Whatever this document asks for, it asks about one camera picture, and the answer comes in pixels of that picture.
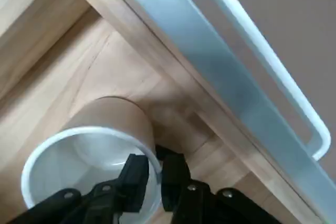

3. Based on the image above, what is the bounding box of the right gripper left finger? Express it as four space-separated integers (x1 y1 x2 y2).
14 153 150 224

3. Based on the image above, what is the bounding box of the white cup with black handle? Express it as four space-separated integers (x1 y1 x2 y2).
20 96 163 224

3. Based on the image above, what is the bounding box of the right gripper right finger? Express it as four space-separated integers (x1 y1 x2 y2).
156 145 266 224

